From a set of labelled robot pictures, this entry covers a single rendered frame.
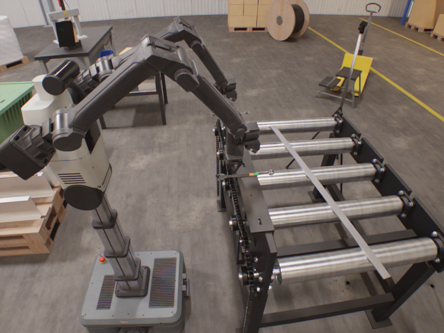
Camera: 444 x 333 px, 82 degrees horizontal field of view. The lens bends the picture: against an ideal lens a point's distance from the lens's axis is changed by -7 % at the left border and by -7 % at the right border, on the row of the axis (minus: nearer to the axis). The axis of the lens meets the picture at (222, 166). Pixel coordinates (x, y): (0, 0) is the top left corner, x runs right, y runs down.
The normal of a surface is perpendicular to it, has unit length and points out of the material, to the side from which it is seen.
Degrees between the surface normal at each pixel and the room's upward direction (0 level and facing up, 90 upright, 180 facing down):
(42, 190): 90
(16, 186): 90
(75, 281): 0
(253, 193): 0
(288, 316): 0
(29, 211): 90
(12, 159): 90
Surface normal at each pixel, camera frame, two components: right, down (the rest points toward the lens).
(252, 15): 0.05, 0.64
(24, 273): 0.00, -0.77
